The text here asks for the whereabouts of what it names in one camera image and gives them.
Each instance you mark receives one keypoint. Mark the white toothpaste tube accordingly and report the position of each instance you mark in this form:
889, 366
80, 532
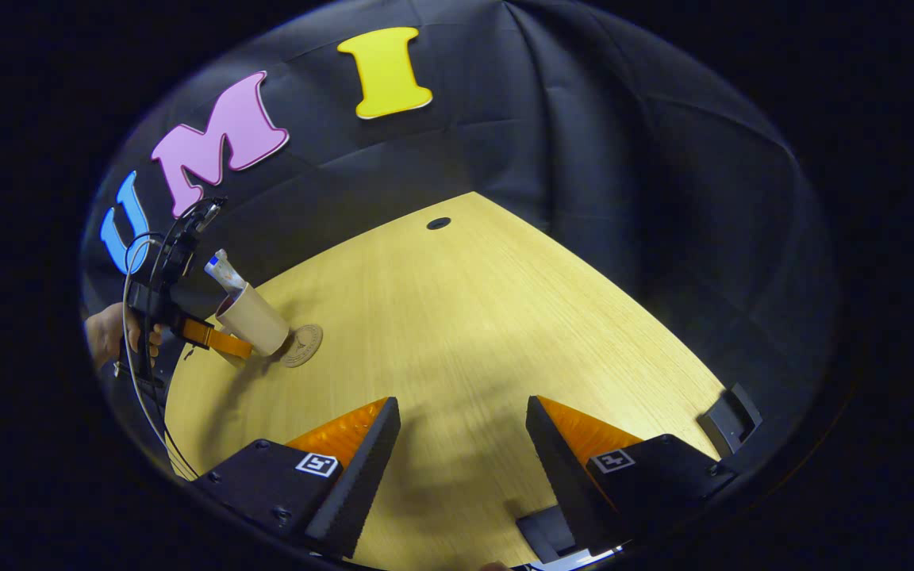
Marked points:
225, 271

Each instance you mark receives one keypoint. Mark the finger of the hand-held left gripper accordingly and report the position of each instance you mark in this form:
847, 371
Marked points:
219, 339

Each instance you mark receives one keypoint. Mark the black desk edge bracket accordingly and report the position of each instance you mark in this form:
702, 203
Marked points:
731, 419
546, 535

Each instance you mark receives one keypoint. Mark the black backdrop cloth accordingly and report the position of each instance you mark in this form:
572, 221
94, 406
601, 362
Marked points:
584, 159

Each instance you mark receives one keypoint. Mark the round cork coaster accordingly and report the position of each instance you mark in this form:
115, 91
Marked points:
306, 346

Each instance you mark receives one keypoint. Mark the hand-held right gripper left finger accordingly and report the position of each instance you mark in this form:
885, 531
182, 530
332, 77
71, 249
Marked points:
354, 484

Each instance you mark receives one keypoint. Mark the beige cup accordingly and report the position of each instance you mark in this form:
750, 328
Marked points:
259, 321

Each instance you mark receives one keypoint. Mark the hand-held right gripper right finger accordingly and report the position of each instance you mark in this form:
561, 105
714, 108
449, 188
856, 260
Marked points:
564, 484

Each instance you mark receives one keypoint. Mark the wooden desktop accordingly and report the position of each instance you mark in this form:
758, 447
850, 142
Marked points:
465, 317

